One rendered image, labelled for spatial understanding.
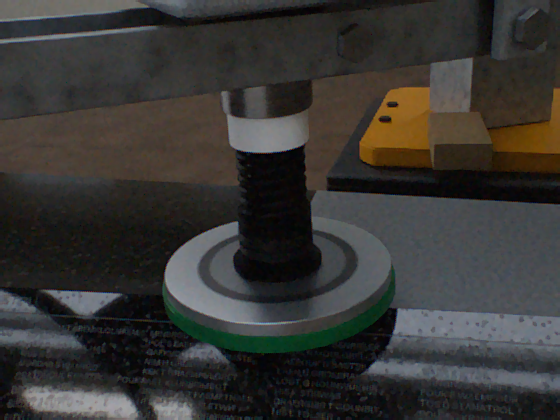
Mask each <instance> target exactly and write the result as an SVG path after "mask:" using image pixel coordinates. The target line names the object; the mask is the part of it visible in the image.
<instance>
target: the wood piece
mask: <svg viewBox="0 0 560 420"><path fill-rule="evenodd" d="M428 140H429V150H430V155H431V160H432V166H433V170H434V171H442V170H491V161H492V149H493V143H492V141H491V137H490V135H489V133H488V131H487V129H486V126H485V125H484V120H483V119H482V117H481V114H480V113H479V112H451V113H429V114H428Z"/></svg>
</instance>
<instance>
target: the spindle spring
mask: <svg viewBox="0 0 560 420"><path fill-rule="evenodd" d="M304 148H305V144H304V145H302V146H300V147H296V148H293V149H290V150H287V151H285V152H282V153H279V154H269V155H251V154H249V153H251V152H245V151H240V150H238V149H237V150H236V152H235V157H236V159H237V160H238V161H237V164H236V167H237V169H238V171H239V173H238V174H237V177H238V180H239V181H240V184H239V186H238V189H239V191H240V192H241V194H240V197H239V198H240V202H241V204H243V205H245V206H246V207H247V208H245V209H244V210H243V211H242V213H243V214H244V215H246V216H248V217H253V218H258V219H279V218H285V217H292V216H293V215H295V214H297V213H298V212H300V211H303V210H304V207H305V206H306V204H307V196H306V193H307V187H306V185H305V182H306V179H307V178H306V174H305V171H306V166H305V163H304V160H305V154H304ZM288 160H291V161H290V162H287V163H285V164H282V165H279V166H266V167H254V166H252V165H255V166H264V165H272V164H278V163H282V162H285V161H288ZM247 165H250V166H247ZM291 171H292V173H288V172H291ZM282 173H287V174H285V175H282V176H279V177H274V178H266V179H258V178H253V176H259V177H262V176H273V175H279V174H282ZM248 175H250V176H249V177H247V176H248ZM290 183H292V184H291V185H287V184H290ZM281 185H286V186H284V187H280V188H276V189H270V190H256V189H253V187H255V188H270V187H277V186H281ZM248 186H249V187H248ZM289 194H292V195H291V196H288V197H286V198H280V197H284V196H286V195H289ZM251 198H279V199H275V200H255V199H251ZM292 204H294V205H292ZM290 205H292V206H291V207H289V208H286V209H284V210H280V211H253V210H251V209H254V210H276V209H281V208H285V207H287V206H290Z"/></svg>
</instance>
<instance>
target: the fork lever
mask: <svg viewBox="0 0 560 420"><path fill-rule="evenodd" d="M494 10H495V0H366V1H359V2H345V3H338V4H332V5H324V6H322V10H316V11H306V12H298V13H288V14H279V15H270V16H260V17H242V18H233V19H223V20H214V21H205V22H200V21H198V22H190V21H187V20H184V19H181V18H178V17H176V16H174V15H169V14H167V13H165V12H162V11H160V10H158V9H156V8H152V7H149V8H128V9H118V10H107V11H97V12H86V13H81V12H76V13H65V14H55V15H44V16H34V17H13V18H2V19H0V120H7V119H13V118H26V117H33V116H39V115H46V114H53V113H66V112H72V111H79V110H85V109H92V108H98V107H111V106H118V105H124V104H131V103H137V102H144V101H157V100H163V99H170V98H176V97H182V96H189V95H194V96H195V95H202V94H208V93H215V92H221V91H228V90H234V89H247V88H254V87H260V86H267V85H273V84H280V83H293V82H299V81H306V80H312V79H318V78H325V77H331V76H344V75H351V74H357V73H364V72H370V71H377V70H383V69H396V68H403V67H410V66H417V65H423V64H430V63H436V62H443V61H449V60H462V59H468V58H475V57H481V56H488V55H491V51H492V38H493V24H494ZM551 18H552V16H549V15H547V14H546V13H545V12H544V11H543V10H542V9H539V8H536V7H531V9H529V10H527V11H526V12H524V14H523V15H522V16H520V17H518V18H517V19H516V33H515V42H516V43H518V44H521V45H522V46H523V47H525V48H526V49H528V50H531V51H534V50H535V49H537V47H538V46H539V45H541V44H542V43H544V41H546V40H547V39H548V38H549V33H550V26H551Z"/></svg>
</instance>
